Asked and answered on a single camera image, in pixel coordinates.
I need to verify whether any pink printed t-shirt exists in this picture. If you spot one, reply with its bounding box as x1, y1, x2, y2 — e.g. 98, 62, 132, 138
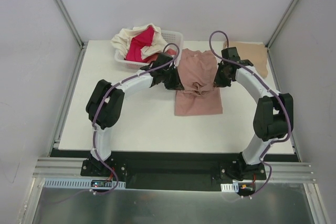
175, 49, 223, 116

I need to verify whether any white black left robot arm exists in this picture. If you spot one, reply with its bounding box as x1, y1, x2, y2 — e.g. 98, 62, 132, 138
86, 67, 184, 176

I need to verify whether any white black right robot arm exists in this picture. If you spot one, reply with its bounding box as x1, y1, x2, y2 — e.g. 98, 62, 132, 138
214, 62, 293, 179

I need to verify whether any salmon red shirt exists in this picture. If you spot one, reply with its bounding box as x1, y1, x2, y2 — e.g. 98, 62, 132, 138
164, 48, 177, 57

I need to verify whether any folded beige t-shirt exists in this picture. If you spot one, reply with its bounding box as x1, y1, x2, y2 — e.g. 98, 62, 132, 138
223, 41, 268, 79

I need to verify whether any white perforated plastic basket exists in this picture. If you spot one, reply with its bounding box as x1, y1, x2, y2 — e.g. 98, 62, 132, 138
111, 24, 183, 70

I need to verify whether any magenta shirt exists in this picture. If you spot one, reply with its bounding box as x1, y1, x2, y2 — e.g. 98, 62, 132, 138
125, 26, 154, 63

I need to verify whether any cream white shirt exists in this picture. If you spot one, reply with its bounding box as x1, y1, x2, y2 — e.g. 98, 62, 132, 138
111, 24, 167, 63

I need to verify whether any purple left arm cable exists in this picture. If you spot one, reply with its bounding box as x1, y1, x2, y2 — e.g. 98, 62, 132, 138
90, 42, 181, 196

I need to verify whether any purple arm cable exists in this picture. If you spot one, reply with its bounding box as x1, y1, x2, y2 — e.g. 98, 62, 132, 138
90, 42, 181, 196
208, 30, 293, 200

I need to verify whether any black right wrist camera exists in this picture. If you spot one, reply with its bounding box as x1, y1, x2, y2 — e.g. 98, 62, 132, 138
221, 47, 254, 67

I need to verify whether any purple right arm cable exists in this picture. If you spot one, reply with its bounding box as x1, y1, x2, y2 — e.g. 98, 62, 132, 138
208, 30, 293, 200

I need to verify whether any left aluminium frame post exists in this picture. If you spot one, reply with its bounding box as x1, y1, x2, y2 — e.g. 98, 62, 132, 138
39, 0, 89, 49

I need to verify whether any aluminium frame post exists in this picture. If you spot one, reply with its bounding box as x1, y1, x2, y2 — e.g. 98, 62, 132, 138
39, 0, 89, 49
265, 0, 318, 49

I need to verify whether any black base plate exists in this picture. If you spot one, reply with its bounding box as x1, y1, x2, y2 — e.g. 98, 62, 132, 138
51, 150, 266, 191

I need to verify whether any right white cable duct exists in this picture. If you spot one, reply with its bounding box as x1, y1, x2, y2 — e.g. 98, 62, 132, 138
220, 183, 239, 193

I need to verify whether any white cable duct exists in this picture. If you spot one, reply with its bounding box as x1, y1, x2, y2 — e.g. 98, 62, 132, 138
220, 183, 239, 193
44, 178, 126, 190

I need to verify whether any right aluminium frame post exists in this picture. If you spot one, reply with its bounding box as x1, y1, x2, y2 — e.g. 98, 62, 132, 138
265, 0, 318, 49

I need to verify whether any aluminium front rail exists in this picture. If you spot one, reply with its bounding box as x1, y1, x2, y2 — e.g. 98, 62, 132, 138
33, 157, 317, 184

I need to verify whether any left white cable duct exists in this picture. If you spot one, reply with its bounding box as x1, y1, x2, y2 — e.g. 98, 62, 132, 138
44, 178, 126, 190

